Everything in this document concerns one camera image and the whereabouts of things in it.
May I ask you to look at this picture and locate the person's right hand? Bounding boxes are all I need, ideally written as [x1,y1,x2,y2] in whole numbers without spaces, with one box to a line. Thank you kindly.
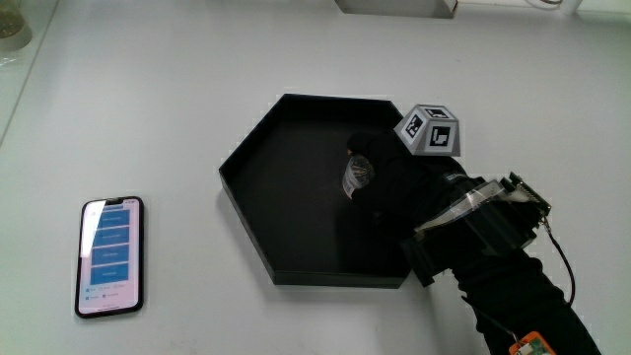
[345,104,494,242]

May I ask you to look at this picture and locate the small clear plastic bag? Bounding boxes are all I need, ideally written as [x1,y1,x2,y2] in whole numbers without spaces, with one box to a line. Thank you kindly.
[341,153,377,200]

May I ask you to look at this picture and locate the black hexagonal plate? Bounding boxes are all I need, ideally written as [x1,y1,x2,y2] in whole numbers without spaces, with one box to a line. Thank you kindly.
[218,93,413,290]

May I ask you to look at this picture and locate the grey metal box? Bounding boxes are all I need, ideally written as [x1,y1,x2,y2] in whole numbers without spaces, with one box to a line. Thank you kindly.
[334,0,459,21]

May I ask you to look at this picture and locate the orange tag device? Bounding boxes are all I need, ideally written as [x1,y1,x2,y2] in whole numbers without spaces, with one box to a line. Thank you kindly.
[508,330,557,355]

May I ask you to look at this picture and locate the black smartphone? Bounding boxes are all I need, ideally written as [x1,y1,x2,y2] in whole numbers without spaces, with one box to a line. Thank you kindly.
[74,195,145,320]

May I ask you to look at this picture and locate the white round pot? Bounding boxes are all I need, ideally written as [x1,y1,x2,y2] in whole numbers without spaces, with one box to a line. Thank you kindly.
[0,0,34,51]

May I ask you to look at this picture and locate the thin black cable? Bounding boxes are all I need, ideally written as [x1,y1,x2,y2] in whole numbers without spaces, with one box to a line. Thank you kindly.
[539,216,578,308]

